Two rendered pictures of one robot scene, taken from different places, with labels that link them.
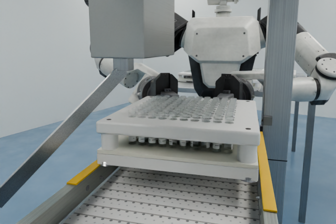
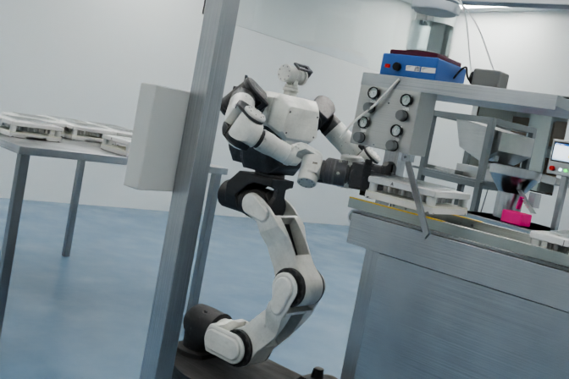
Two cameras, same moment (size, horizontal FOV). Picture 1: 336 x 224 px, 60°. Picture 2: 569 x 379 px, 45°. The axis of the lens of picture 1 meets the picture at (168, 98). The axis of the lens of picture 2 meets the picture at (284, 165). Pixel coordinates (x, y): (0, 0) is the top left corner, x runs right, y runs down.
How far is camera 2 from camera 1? 2.18 m
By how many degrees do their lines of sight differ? 65
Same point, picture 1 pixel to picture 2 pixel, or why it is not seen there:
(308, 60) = (353, 146)
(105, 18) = (418, 133)
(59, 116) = not seen: outside the picture
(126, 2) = (426, 126)
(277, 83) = (400, 168)
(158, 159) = (447, 209)
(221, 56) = (301, 135)
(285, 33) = not seen: hidden behind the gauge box
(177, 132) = (455, 195)
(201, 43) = (291, 121)
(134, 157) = (442, 209)
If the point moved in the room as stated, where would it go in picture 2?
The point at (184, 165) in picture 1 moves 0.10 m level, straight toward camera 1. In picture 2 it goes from (453, 211) to (484, 217)
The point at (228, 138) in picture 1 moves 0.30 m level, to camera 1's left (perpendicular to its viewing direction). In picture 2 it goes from (465, 196) to (445, 199)
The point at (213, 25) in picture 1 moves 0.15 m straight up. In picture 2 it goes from (300, 106) to (307, 66)
